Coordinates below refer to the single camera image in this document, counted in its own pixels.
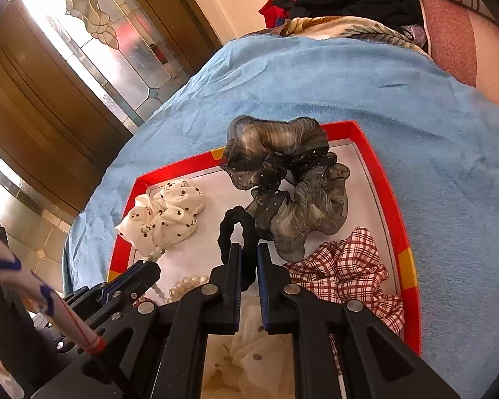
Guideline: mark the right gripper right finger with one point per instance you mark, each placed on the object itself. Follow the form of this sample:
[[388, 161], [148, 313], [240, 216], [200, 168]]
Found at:
[[340, 351]]

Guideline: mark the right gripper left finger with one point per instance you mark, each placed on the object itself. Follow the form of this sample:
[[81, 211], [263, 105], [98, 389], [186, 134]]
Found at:
[[172, 354]]

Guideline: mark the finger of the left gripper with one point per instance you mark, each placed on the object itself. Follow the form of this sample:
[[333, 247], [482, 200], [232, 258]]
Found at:
[[137, 279]]

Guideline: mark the cream dotted scrunchie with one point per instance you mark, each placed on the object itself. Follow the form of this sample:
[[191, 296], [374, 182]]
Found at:
[[251, 363]]

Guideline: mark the red plaid scrunchie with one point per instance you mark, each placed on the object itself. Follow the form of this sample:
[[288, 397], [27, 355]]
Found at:
[[350, 269]]

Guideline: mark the white black-dotted scrunchie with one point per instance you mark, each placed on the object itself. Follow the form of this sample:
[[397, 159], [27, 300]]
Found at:
[[156, 223]]

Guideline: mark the dark grey sheer scrunchie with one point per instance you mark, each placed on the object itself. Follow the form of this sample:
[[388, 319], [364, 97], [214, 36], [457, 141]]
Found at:
[[297, 184]]

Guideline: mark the red jewelry box tray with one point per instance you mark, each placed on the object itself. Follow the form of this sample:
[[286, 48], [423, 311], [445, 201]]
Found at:
[[224, 221]]

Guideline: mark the white sleeve forearm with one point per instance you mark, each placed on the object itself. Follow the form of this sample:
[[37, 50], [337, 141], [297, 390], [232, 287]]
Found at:
[[26, 283]]

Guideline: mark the blue towel blanket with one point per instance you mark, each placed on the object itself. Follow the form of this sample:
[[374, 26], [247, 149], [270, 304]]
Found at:
[[266, 99]]

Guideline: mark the wooden glass door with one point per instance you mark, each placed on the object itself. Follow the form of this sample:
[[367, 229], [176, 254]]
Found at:
[[85, 86]]

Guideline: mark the gold patterned scarf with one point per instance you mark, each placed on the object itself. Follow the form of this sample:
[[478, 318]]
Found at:
[[353, 27]]

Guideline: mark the pink quilted bolster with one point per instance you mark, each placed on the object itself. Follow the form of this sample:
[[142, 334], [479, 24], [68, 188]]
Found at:
[[464, 44]]

